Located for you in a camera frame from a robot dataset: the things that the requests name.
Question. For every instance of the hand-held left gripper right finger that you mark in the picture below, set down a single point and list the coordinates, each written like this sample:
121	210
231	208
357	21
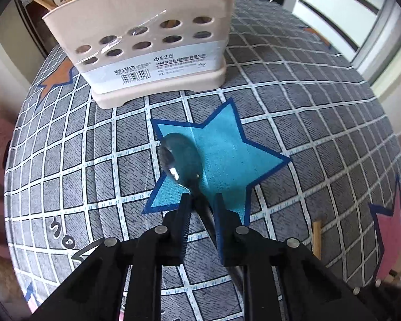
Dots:
219	230

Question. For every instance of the grey checkered tablecloth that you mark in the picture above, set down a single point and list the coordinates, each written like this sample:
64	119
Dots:
304	113

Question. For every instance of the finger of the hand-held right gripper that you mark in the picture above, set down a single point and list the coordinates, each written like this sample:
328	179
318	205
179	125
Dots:
371	289

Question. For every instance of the white cabinet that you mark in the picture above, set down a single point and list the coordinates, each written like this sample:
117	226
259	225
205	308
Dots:
354	16

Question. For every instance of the beige plastic utensil holder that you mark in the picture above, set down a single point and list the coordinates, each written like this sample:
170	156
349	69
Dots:
137	73

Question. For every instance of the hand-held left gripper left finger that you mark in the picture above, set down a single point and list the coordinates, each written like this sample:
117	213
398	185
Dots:
185	227

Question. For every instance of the clear plastic spoon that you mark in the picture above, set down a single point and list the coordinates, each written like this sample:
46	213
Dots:
180	157

